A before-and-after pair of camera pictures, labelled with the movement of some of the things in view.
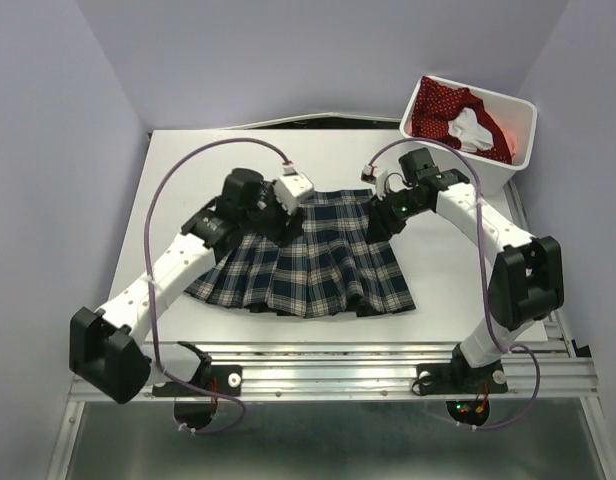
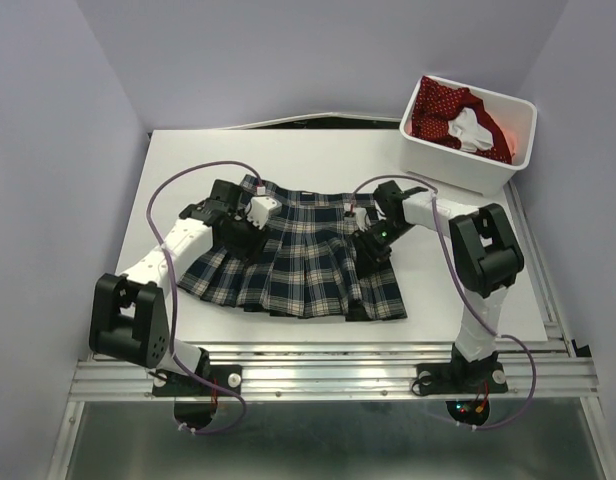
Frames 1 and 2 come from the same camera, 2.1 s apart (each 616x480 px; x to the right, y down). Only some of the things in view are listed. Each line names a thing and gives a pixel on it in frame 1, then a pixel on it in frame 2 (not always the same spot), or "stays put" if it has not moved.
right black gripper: x=379 y=222 to x=367 y=254
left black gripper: x=283 y=234 to x=253 y=248
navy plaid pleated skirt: x=332 y=265 stays put
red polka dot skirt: x=435 y=106 stays put
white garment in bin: x=466 y=129 stays put
